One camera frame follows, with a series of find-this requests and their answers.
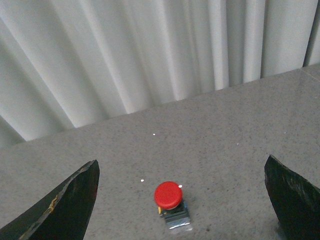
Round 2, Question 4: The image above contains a white pleated curtain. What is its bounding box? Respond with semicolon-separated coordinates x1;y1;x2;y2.
0;0;320;147

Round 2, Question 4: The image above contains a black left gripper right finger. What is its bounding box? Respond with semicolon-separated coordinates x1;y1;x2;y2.
264;155;320;240

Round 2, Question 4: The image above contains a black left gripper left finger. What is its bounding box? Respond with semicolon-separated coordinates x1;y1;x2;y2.
0;160;100;240

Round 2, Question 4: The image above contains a red mushroom push button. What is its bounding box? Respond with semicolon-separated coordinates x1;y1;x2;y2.
153;181;191;230

